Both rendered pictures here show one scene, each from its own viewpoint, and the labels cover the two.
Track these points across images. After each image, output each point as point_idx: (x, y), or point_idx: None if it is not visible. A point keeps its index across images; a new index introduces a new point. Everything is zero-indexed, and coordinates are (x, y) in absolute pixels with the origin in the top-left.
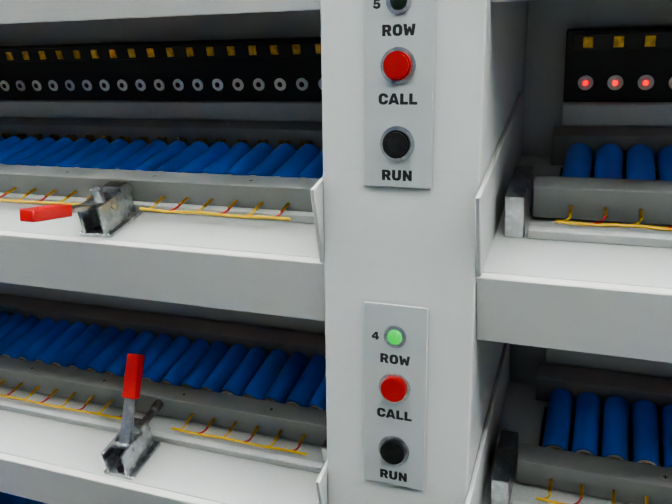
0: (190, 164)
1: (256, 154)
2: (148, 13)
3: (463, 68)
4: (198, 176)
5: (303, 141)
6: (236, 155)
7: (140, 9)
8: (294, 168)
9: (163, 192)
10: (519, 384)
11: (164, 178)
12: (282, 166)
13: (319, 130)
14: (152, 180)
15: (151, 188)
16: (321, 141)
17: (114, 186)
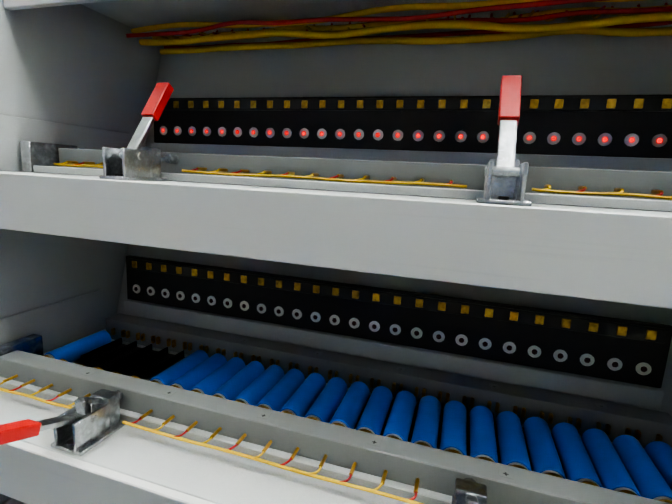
0: (518, 450)
1: (581, 443)
2: (613, 297)
3: None
4: (571, 486)
5: (600, 424)
6: (552, 439)
7: (602, 290)
8: (665, 481)
9: (524, 502)
10: None
11: (526, 482)
12: (651, 477)
13: (622, 415)
14: (512, 484)
15: (507, 493)
16: (621, 427)
17: (476, 492)
